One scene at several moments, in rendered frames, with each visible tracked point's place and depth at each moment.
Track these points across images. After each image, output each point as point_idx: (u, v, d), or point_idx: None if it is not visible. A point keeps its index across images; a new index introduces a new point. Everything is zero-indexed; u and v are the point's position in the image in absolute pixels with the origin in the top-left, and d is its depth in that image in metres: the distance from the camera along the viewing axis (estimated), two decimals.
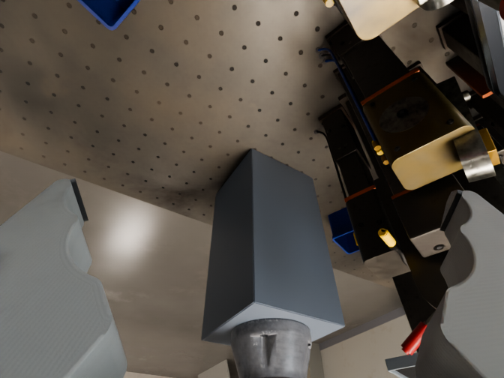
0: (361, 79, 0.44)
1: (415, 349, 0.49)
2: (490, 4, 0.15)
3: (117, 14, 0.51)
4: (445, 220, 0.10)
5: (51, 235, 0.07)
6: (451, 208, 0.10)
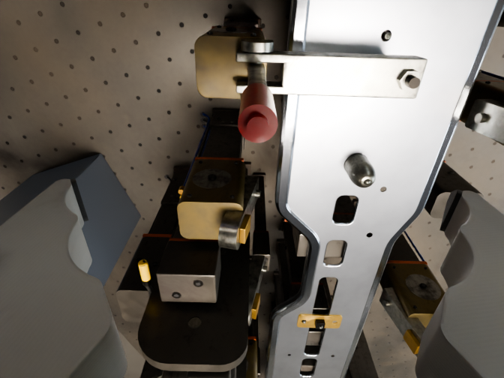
0: (210, 145, 0.51)
1: None
2: None
3: None
4: (445, 220, 0.10)
5: (51, 235, 0.07)
6: (451, 208, 0.10)
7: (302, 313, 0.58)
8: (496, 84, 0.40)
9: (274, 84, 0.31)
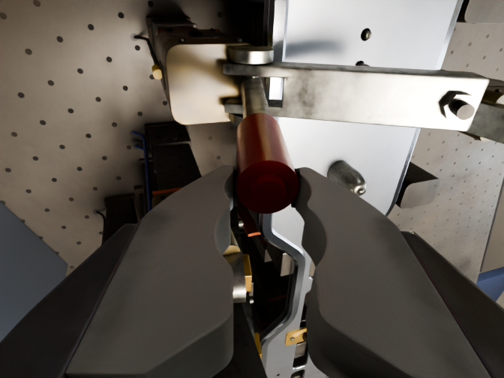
0: (162, 172, 0.43)
1: None
2: None
3: None
4: None
5: (206, 212, 0.09)
6: None
7: (289, 331, 0.54)
8: None
9: (276, 103, 0.24)
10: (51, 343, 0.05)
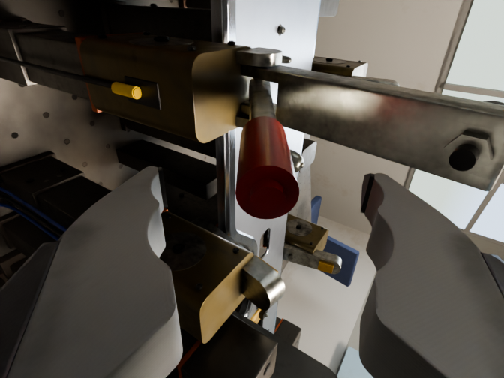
0: None
1: None
2: None
3: None
4: (364, 203, 0.11)
5: (135, 217, 0.08)
6: (367, 190, 0.11)
7: (250, 318, 0.57)
8: None
9: None
10: None
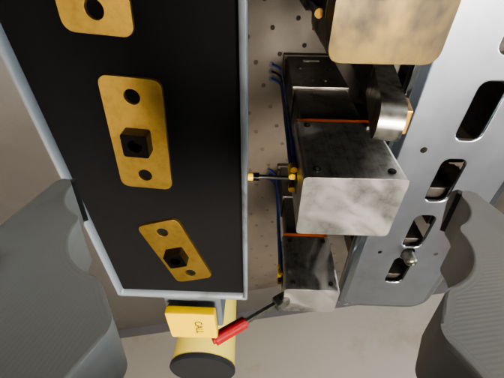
0: None
1: None
2: None
3: None
4: (445, 220, 0.10)
5: (51, 235, 0.07)
6: (451, 208, 0.10)
7: None
8: None
9: None
10: None
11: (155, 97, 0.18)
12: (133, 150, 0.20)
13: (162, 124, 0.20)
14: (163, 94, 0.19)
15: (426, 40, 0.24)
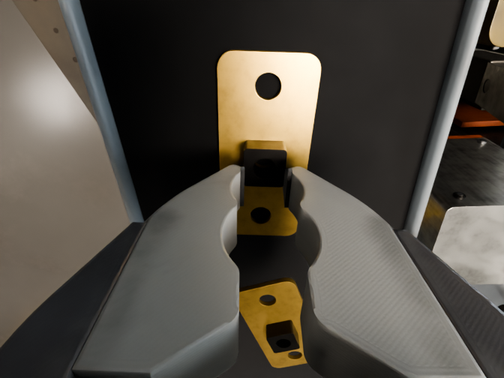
0: None
1: None
2: None
3: None
4: (286, 198, 0.11)
5: (213, 212, 0.09)
6: (288, 185, 0.11)
7: None
8: None
9: None
10: (58, 339, 0.05)
11: (307, 84, 0.11)
12: (258, 175, 0.12)
13: (307, 130, 0.12)
14: (319, 79, 0.11)
15: None
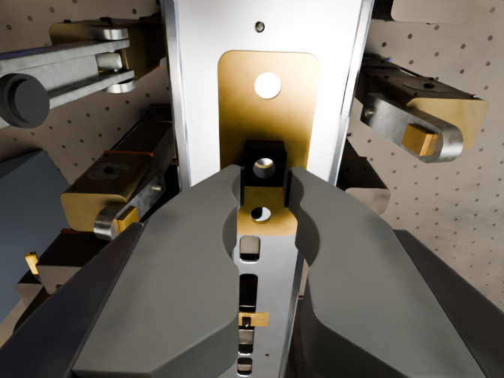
0: (128, 139, 0.51)
1: None
2: None
3: None
4: (286, 198, 0.11)
5: (213, 212, 0.09)
6: (287, 185, 0.11)
7: None
8: (394, 79, 0.40)
9: (114, 79, 0.28)
10: (58, 339, 0.05)
11: (307, 84, 0.11)
12: (258, 175, 0.12)
13: (307, 130, 0.12)
14: (319, 79, 0.11)
15: None
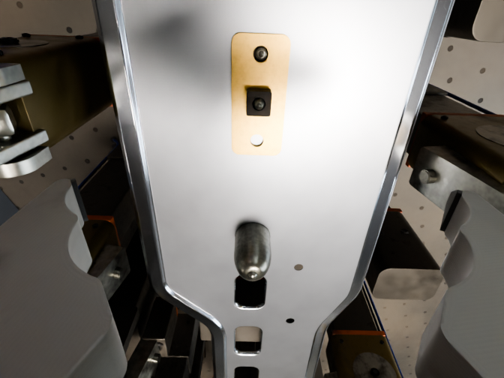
0: (85, 192, 0.38)
1: None
2: None
3: None
4: (445, 220, 0.10)
5: (51, 235, 0.07)
6: (451, 208, 0.10)
7: None
8: (457, 121, 0.28)
9: None
10: None
11: (283, 52, 0.20)
12: (255, 109, 0.21)
13: (284, 81, 0.21)
14: (289, 50, 0.20)
15: None
